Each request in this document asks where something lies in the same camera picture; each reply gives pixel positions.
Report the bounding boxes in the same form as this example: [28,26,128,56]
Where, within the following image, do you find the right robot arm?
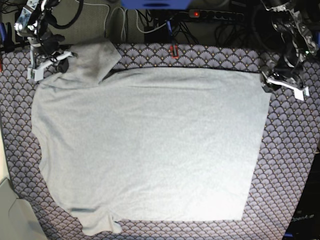
[14,0,72,74]

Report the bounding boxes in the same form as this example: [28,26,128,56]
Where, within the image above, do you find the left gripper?
[260,57,304,93]

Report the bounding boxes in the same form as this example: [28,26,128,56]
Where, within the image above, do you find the black box behind table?
[144,26,171,44]

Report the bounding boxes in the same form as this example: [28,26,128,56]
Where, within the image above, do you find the red black table clamp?
[170,44,179,59]

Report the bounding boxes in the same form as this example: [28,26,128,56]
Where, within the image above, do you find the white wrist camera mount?
[266,76,310,101]
[26,50,75,82]

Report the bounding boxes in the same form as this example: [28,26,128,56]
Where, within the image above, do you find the fan-patterned table cloth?
[0,43,320,240]

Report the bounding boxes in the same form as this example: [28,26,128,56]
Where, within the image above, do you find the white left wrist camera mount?
[266,76,310,101]

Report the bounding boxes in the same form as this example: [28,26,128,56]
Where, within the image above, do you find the light grey T-shirt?
[31,42,271,236]

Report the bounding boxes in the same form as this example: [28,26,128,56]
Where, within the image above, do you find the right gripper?
[37,31,69,73]

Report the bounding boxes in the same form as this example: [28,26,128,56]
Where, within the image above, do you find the white cable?
[103,0,168,41]

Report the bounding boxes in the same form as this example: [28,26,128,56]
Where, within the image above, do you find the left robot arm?
[261,0,320,93]

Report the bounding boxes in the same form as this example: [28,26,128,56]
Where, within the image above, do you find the blue box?
[121,0,191,10]

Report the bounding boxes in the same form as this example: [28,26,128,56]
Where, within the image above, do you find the grey plastic bin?
[0,178,47,240]

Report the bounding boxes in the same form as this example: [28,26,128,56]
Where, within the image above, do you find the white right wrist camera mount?
[26,50,75,82]

